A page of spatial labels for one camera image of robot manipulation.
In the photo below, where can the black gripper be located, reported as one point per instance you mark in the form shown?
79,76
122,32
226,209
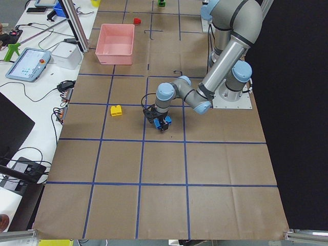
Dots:
161,116

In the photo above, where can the blue toy block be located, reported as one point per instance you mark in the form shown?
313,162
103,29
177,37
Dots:
158,122

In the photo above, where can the red toy block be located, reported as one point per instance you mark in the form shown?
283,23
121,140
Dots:
136,21

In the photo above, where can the green toy block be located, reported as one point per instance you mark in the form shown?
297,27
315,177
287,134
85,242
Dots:
161,3

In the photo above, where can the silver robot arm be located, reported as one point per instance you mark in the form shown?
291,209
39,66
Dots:
237,25

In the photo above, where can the pink plastic box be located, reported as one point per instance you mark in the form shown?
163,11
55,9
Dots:
115,44

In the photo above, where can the white square box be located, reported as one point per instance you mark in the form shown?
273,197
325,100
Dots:
67,55

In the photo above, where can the yellow toy block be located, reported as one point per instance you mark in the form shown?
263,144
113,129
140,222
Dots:
116,110

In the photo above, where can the teach pendant tablet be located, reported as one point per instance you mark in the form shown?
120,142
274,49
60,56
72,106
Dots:
29,65

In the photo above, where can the blue storage bin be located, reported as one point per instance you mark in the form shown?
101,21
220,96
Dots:
58,9

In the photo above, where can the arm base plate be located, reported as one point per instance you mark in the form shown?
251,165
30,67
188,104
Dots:
227,99

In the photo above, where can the aluminium frame post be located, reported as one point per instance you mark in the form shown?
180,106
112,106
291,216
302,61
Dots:
75,24

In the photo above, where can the green handled reach grabber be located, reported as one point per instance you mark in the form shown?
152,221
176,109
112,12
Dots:
12,48

